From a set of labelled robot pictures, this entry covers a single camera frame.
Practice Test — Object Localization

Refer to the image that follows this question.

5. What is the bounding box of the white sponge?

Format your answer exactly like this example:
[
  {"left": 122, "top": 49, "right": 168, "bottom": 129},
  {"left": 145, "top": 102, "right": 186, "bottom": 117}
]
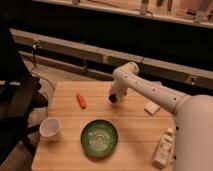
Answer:
[{"left": 144, "top": 102, "right": 160, "bottom": 115}]

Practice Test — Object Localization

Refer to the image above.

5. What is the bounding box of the white lotion bottle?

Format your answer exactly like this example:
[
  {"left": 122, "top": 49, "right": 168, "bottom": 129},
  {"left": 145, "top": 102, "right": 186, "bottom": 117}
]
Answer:
[{"left": 153, "top": 128, "right": 174, "bottom": 168}]

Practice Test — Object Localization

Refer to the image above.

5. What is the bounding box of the black eraser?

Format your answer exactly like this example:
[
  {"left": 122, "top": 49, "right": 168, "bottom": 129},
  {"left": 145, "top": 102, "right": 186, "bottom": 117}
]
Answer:
[{"left": 109, "top": 94, "right": 118, "bottom": 103}]

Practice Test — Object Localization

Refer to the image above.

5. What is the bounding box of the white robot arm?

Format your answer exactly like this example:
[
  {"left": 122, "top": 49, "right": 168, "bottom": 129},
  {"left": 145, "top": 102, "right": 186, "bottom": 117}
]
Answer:
[{"left": 109, "top": 62, "right": 213, "bottom": 171}]

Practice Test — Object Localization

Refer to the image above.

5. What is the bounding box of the green plate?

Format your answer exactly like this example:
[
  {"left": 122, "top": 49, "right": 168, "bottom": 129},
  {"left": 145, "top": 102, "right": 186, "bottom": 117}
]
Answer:
[{"left": 80, "top": 119, "right": 118, "bottom": 158}]

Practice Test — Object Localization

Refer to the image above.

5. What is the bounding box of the black chair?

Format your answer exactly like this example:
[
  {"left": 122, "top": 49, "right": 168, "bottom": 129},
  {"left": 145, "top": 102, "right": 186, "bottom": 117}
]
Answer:
[{"left": 0, "top": 17, "right": 48, "bottom": 165}]

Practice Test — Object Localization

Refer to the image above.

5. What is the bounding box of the orange carrot toy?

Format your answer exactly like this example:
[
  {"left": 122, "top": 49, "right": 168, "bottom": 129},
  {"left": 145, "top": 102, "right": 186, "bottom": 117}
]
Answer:
[{"left": 76, "top": 93, "right": 87, "bottom": 109}]

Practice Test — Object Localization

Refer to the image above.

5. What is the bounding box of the white cup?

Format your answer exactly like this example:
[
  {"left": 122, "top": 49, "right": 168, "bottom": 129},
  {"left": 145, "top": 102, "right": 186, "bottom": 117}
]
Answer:
[{"left": 39, "top": 117, "right": 61, "bottom": 141}]

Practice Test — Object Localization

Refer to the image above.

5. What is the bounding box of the black cable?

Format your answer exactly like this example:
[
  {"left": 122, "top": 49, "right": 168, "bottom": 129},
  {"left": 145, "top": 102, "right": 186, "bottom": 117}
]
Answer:
[{"left": 31, "top": 41, "right": 57, "bottom": 93}]

